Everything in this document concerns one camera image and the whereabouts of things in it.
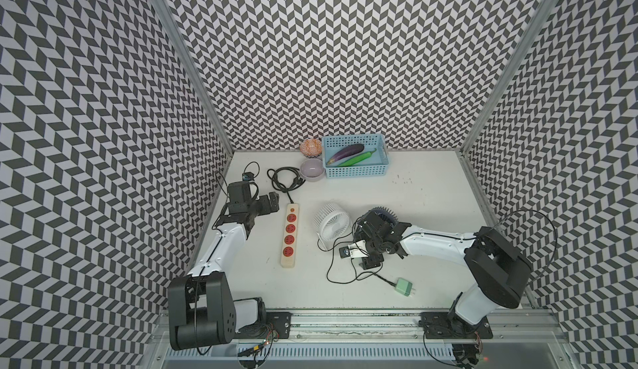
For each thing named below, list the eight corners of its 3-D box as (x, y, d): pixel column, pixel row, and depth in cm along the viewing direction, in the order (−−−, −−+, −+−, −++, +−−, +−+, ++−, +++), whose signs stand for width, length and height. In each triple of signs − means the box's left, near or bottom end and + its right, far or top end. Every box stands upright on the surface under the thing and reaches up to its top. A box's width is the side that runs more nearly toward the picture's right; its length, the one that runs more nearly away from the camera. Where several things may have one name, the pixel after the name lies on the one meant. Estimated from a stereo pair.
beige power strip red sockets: (278, 268, 85) (276, 265, 83) (286, 206, 101) (285, 203, 99) (295, 268, 85) (294, 265, 83) (301, 206, 101) (300, 203, 99)
